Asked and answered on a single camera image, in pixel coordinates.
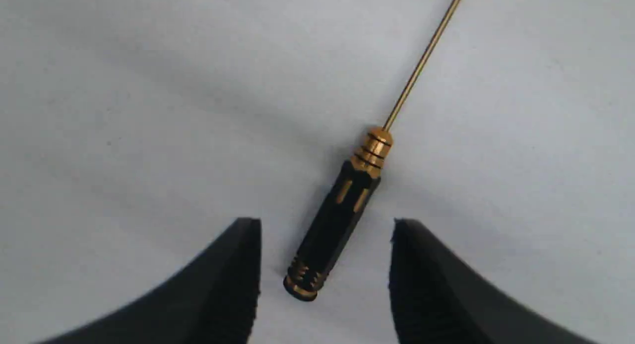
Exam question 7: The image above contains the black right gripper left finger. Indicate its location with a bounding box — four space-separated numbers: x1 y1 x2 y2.
46 217 262 344

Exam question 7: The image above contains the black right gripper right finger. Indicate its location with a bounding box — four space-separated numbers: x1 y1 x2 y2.
388 219 590 344

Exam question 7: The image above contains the black gold screwdriver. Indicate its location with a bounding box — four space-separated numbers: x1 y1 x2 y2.
283 0 461 302

